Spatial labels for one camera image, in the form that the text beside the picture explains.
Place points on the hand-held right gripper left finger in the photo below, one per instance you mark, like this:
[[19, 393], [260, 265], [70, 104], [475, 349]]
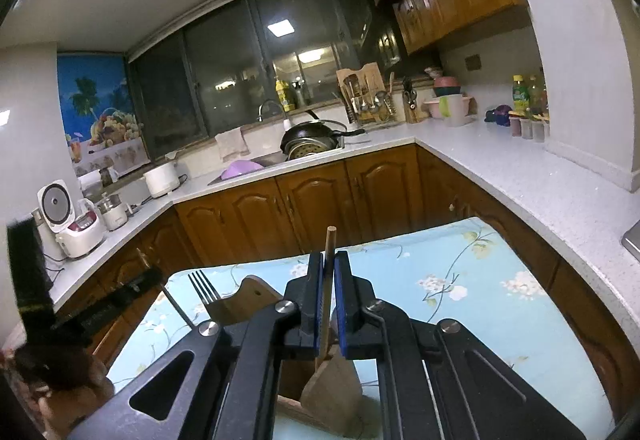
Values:
[[316, 300]]

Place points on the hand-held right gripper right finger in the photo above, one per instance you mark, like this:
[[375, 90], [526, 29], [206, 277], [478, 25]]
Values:
[[342, 300]]

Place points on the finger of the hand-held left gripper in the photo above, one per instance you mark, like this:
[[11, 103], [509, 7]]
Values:
[[110, 300]]

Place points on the wooden chopstick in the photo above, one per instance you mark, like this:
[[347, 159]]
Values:
[[328, 280]]

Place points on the wooden utensil holder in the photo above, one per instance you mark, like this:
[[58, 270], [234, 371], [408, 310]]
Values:
[[250, 300]]

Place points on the metal chopstick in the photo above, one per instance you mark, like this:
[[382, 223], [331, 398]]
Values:
[[177, 305]]

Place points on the metal fork long tines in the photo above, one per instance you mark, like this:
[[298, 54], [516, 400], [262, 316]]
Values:
[[206, 292]]

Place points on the person's left hand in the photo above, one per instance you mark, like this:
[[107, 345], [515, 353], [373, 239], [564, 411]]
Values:
[[65, 395]]

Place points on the white rice cooker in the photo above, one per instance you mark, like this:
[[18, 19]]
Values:
[[75, 230]]

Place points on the small pot with glass lid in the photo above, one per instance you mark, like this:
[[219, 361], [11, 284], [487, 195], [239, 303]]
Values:
[[114, 215]]

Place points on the paper towel roll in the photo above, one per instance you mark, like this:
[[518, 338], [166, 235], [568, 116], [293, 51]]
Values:
[[89, 180]]

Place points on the blue floral tablecloth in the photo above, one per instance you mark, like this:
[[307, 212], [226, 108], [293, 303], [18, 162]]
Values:
[[450, 260]]

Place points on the white electric pot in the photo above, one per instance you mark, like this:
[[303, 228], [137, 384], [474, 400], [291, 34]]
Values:
[[161, 181]]

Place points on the steel sink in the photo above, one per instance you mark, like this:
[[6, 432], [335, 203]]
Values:
[[272, 163]]

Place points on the round steamer rack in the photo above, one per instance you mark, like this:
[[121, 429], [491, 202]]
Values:
[[307, 150]]

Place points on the purple basin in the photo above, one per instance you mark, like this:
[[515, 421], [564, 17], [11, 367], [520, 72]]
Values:
[[240, 169]]

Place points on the black wok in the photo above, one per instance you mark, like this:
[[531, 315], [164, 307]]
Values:
[[310, 132]]

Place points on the beige towel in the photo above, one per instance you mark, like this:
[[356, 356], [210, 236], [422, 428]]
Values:
[[232, 144]]

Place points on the utensil drying rack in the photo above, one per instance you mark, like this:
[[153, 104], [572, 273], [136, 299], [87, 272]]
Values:
[[370, 104]]

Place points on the metal faucet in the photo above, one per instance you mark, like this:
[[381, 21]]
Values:
[[270, 105]]

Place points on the wooden knife block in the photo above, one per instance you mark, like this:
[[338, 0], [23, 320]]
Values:
[[412, 107]]

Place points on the dark bottle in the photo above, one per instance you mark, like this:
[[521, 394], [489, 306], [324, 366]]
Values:
[[302, 94]]

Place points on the yellow bottle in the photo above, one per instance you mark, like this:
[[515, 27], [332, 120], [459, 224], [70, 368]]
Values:
[[285, 94]]

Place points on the pink basin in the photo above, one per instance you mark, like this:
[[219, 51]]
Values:
[[434, 107]]

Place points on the white cup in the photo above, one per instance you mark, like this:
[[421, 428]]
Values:
[[456, 112]]

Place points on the wooden cutting board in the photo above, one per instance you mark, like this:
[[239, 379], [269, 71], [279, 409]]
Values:
[[357, 74]]

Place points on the stack of bowls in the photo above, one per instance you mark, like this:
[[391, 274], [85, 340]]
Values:
[[447, 85]]

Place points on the purple kitchen tool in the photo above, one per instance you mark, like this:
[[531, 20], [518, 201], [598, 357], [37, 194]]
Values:
[[497, 114]]

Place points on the small spice jar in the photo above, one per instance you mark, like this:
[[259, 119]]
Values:
[[526, 128], [514, 127]]

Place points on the dark sliding window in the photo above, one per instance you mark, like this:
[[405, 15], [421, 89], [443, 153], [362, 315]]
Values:
[[225, 69]]

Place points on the green label bottle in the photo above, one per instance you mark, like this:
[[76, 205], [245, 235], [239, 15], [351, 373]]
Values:
[[520, 94]]

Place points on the clear oil bottle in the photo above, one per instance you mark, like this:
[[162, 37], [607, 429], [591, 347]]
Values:
[[537, 94]]

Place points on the gas stove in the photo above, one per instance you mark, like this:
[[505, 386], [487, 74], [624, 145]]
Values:
[[632, 242]]

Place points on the fruit and palm wall poster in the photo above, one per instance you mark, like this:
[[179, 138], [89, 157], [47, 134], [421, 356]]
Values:
[[95, 94]]

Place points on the wall outlet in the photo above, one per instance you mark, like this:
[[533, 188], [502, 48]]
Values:
[[473, 62]]

